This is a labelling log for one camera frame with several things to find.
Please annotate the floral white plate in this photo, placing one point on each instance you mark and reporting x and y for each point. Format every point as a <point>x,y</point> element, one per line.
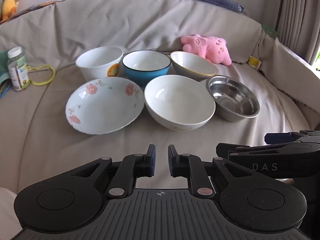
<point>102,107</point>

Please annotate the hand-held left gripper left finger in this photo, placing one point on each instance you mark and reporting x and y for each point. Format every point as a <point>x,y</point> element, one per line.
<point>152,161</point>

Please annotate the beige sofa cover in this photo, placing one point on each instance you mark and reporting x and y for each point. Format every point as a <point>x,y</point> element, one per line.
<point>150,25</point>

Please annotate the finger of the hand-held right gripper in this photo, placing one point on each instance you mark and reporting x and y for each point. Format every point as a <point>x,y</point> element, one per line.
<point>225,148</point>
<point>280,137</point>

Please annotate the colourful picture book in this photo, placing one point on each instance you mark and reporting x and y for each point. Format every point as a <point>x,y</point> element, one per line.
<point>37,6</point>

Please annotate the green cloth bag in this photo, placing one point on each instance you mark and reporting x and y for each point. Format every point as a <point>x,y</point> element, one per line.
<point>3,65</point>

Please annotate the yellow plush toy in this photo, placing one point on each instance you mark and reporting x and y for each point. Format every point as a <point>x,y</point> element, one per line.
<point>10,2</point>

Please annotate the beige curtain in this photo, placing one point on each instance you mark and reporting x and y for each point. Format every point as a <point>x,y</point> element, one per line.
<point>297,10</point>

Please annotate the white ceramic bowl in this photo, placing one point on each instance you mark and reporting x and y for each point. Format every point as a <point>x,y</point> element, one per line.
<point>177,102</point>

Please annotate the blue bowl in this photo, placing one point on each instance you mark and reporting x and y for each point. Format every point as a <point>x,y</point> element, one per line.
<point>145,77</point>

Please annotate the yellow white tag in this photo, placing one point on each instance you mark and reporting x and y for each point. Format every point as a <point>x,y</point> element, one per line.
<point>253,62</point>

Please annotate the pink plush toy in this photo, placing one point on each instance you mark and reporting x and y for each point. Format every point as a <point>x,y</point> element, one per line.
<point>207,47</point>

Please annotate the green card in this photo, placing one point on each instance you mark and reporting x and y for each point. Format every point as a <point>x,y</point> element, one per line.
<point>269,31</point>

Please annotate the white plastic bowl orange label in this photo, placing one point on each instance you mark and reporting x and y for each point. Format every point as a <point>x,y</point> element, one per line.
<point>97,62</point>

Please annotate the grey bowl gold rim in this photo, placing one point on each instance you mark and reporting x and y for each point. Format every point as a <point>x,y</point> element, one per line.
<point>192,65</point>

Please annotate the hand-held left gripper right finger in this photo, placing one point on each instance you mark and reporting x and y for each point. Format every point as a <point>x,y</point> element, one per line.
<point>171,161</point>

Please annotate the clear bottle white cap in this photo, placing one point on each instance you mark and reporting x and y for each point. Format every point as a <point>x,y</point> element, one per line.
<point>18,70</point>

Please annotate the stainless steel bowl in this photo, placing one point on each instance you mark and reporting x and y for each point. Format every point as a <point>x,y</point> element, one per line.
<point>232,97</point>

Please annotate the blue green packet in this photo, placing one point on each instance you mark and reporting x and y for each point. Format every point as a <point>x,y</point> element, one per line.
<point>5,88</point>

